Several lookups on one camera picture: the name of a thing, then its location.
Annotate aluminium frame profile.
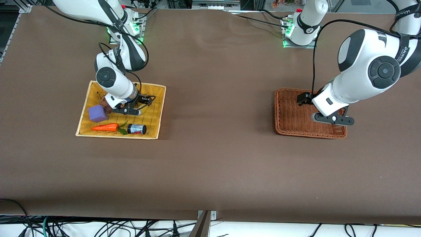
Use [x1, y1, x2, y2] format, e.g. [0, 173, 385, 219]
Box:
[0, 0, 34, 63]

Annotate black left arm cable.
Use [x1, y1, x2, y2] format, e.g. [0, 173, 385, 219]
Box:
[312, 19, 407, 96]

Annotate small can with black lid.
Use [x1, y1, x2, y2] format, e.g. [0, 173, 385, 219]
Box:
[127, 124, 147, 135]

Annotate brown wicker basket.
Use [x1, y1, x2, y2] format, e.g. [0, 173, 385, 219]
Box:
[274, 88, 348, 139]

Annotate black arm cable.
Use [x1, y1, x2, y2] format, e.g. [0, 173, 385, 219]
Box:
[312, 19, 407, 96]
[36, 0, 149, 99]

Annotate orange toy carrot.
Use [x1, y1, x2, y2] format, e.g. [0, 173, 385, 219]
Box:
[91, 121, 129, 135]

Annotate brown lion figurine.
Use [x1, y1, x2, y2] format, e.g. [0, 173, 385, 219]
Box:
[100, 95, 114, 115]

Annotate silver metal bracket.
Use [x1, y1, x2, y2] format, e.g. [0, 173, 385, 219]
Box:
[197, 210, 217, 220]

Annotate grey equipment box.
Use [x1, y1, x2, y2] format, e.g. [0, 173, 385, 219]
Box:
[192, 0, 241, 10]

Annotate purple cube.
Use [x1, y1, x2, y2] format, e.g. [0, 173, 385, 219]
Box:
[88, 105, 109, 123]

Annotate black base cable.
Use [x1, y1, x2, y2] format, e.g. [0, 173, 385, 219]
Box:
[230, 9, 292, 29]

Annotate yellow wicker basket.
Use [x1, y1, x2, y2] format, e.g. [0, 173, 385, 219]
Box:
[75, 80, 166, 140]

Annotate grey metal bar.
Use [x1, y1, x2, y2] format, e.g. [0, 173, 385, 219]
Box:
[189, 211, 211, 237]

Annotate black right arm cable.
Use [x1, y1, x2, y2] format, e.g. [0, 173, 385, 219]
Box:
[36, 0, 149, 99]

